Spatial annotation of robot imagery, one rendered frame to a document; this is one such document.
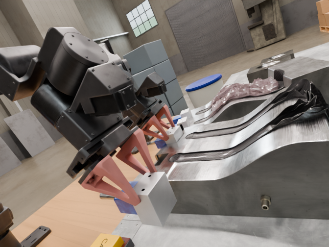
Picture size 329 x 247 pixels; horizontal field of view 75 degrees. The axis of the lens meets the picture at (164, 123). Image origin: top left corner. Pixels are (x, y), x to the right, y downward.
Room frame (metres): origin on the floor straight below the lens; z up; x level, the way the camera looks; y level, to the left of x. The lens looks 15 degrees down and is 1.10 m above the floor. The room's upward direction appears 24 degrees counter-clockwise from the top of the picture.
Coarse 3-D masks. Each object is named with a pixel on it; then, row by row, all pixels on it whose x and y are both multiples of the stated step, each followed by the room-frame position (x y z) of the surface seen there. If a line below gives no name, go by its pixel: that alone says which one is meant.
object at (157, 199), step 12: (144, 180) 0.28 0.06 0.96; (156, 180) 0.27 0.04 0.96; (144, 192) 0.25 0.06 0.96; (156, 192) 0.26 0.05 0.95; (168, 192) 0.28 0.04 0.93; (120, 204) 0.29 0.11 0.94; (144, 204) 0.25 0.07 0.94; (156, 204) 0.25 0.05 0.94; (168, 204) 0.27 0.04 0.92; (144, 216) 0.26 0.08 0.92; (156, 216) 0.25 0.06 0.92
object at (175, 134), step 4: (172, 128) 0.60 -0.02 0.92; (176, 128) 0.58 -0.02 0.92; (180, 128) 0.59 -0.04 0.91; (168, 132) 0.58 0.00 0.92; (172, 132) 0.57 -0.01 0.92; (176, 132) 0.57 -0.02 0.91; (180, 132) 0.58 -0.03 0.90; (168, 136) 0.56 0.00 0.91; (172, 136) 0.56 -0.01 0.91; (176, 136) 0.56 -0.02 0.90; (180, 136) 0.58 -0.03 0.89; (156, 140) 0.60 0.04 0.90; (160, 140) 0.59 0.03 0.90; (168, 140) 0.57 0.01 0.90; (172, 140) 0.56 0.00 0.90; (176, 140) 0.56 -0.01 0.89; (148, 144) 0.64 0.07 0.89; (152, 144) 0.63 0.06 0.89; (156, 144) 0.60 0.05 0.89; (160, 144) 0.59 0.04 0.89
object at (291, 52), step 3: (285, 51) 1.24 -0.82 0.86; (288, 51) 1.21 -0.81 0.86; (291, 51) 1.17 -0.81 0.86; (279, 54) 1.24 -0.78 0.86; (282, 54) 1.22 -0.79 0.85; (285, 54) 1.17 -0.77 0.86; (288, 54) 1.13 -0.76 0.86; (291, 54) 1.13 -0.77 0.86; (270, 57) 1.27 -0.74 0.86; (273, 57) 1.26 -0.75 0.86; (276, 57) 1.25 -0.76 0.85; (279, 57) 1.16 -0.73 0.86; (291, 57) 1.13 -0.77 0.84; (294, 57) 1.12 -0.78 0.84; (261, 60) 1.30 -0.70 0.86; (264, 60) 1.26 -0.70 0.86; (267, 60) 1.23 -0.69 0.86; (270, 60) 1.19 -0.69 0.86; (261, 63) 1.22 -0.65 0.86
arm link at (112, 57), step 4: (104, 40) 0.85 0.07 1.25; (108, 40) 0.85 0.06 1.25; (100, 44) 0.84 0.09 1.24; (104, 44) 0.83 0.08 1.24; (108, 44) 0.85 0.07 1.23; (104, 48) 0.79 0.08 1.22; (108, 48) 0.89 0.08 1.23; (108, 52) 0.73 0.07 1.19; (112, 52) 0.87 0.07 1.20; (108, 56) 0.69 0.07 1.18; (112, 56) 0.68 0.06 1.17; (116, 56) 0.67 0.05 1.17; (112, 60) 0.65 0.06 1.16; (116, 60) 0.64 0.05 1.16; (120, 60) 0.64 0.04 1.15; (124, 68) 0.64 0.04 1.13
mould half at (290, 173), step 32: (192, 128) 0.60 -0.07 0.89; (256, 128) 0.39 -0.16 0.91; (288, 128) 0.30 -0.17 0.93; (320, 128) 0.26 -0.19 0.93; (224, 160) 0.37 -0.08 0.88; (256, 160) 0.29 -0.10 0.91; (288, 160) 0.26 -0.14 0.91; (320, 160) 0.24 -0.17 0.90; (192, 192) 0.36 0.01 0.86; (224, 192) 0.33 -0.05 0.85; (256, 192) 0.30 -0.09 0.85; (288, 192) 0.27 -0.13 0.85; (320, 192) 0.25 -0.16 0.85
